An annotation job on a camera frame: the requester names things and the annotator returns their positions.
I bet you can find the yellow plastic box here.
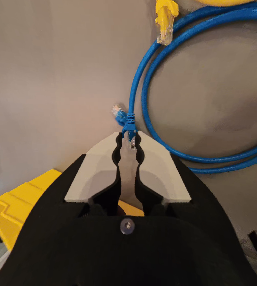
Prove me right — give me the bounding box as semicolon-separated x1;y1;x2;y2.
0;169;145;251

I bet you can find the blue ethernet cable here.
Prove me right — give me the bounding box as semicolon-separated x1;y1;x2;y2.
111;2;257;175

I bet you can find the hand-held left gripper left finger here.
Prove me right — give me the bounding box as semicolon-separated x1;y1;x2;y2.
64;132;123;216

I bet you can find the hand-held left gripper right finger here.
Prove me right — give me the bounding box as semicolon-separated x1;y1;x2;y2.
134;130;192;216

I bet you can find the yellow ethernet cable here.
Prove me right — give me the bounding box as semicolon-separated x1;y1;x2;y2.
155;0;256;46

